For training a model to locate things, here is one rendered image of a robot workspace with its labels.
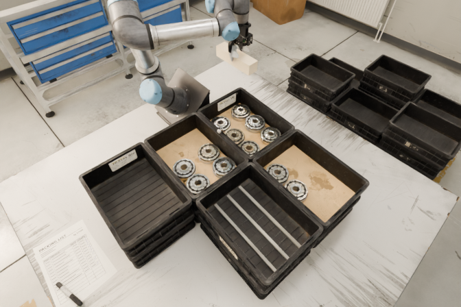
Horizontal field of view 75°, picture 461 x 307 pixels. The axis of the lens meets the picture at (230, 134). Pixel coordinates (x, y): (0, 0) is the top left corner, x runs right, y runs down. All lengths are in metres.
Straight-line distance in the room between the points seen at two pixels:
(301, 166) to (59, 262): 1.10
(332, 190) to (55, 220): 1.24
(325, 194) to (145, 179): 0.79
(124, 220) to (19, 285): 1.18
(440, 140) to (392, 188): 0.78
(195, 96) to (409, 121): 1.50
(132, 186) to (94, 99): 1.92
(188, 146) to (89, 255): 0.63
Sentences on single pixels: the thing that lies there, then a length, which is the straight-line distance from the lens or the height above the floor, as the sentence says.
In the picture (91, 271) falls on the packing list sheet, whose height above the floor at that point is 0.70.
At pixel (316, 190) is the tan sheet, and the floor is 0.83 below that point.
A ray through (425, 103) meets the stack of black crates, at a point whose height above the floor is 0.38.
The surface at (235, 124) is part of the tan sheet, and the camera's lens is 1.57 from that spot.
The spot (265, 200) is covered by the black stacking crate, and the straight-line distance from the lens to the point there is 1.31.
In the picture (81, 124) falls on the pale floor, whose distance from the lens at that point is 3.02.
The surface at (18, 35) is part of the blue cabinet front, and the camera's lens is 2.86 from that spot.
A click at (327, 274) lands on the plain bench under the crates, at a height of 0.70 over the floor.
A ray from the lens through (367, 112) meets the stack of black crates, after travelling 2.52.
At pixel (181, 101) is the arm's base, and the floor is 0.88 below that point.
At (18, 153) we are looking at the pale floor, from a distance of 3.03.
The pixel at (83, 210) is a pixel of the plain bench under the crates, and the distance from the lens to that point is 1.57.
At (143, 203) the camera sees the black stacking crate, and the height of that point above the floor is 0.83.
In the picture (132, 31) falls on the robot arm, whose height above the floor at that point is 1.39.
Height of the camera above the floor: 1.97
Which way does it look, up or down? 48 degrees down
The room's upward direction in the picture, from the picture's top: 1 degrees clockwise
